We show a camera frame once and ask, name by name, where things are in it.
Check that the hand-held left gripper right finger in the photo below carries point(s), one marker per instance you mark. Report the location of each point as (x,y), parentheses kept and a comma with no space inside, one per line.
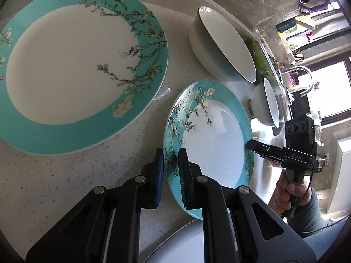
(182,180)

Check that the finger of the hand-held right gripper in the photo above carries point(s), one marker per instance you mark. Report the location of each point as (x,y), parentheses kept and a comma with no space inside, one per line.
(271,161)
(263,148)

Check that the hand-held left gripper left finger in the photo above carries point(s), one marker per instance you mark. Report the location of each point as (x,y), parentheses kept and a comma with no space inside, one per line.
(158,180)

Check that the small teal floral plate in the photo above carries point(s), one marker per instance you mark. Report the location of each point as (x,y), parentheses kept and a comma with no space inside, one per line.
(216,142)

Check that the large white bowl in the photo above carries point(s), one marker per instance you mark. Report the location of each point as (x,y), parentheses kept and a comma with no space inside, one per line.
(203,46)

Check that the person's right forearm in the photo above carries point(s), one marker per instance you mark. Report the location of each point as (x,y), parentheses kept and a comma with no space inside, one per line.
(312,219)

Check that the person's right hand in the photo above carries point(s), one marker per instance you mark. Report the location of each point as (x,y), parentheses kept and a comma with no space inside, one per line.
(282,194)

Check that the small white bowl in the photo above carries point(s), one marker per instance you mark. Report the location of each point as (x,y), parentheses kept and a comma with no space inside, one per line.
(260,104)

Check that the white cabinet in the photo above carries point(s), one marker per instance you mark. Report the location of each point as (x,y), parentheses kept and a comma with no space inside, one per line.
(341,175)

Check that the window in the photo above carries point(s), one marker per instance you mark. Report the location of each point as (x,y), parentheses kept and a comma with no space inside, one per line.
(331,90)

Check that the plain white plate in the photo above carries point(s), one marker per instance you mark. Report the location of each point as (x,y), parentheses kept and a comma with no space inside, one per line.
(181,243)

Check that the chrome kitchen faucet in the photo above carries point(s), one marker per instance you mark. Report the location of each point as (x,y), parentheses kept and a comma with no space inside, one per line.
(305,70)

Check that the chopped green vegetables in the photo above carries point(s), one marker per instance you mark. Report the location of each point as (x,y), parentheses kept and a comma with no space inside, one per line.
(260,61)

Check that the clear plastic container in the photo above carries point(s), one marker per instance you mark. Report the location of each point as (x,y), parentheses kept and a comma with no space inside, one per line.
(265,49)

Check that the dark blue box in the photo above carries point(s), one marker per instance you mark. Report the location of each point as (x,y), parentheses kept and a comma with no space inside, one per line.
(286,26)

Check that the purple hanging item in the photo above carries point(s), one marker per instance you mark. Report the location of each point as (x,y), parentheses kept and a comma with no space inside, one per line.
(318,7)

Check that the large teal floral plate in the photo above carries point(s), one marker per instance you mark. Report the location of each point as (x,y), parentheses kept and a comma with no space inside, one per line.
(68,65)

